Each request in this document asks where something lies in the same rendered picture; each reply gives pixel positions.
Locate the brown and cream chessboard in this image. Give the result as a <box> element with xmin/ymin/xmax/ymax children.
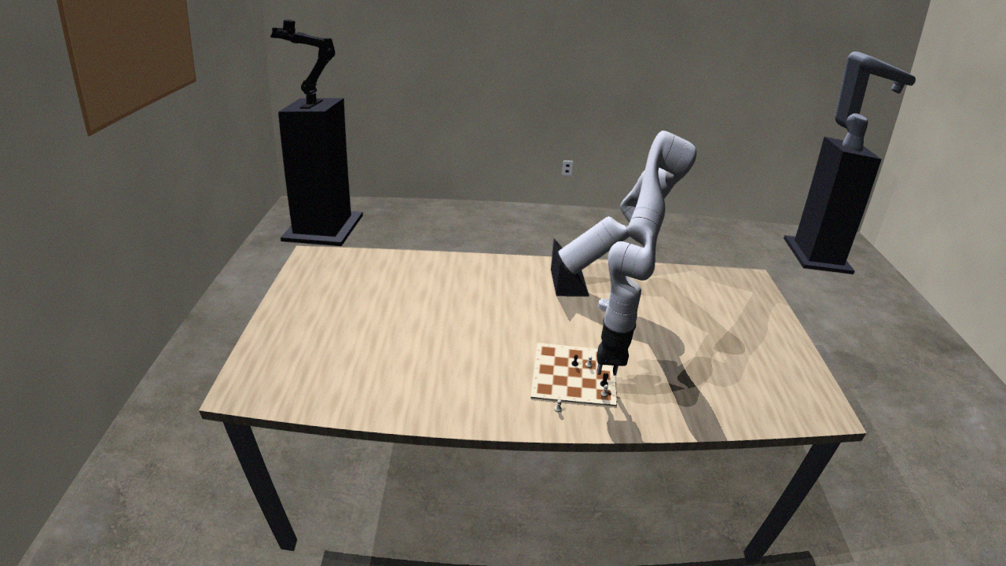
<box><xmin>531</xmin><ymin>343</ymin><xmax>616</xmax><ymax>406</ymax></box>

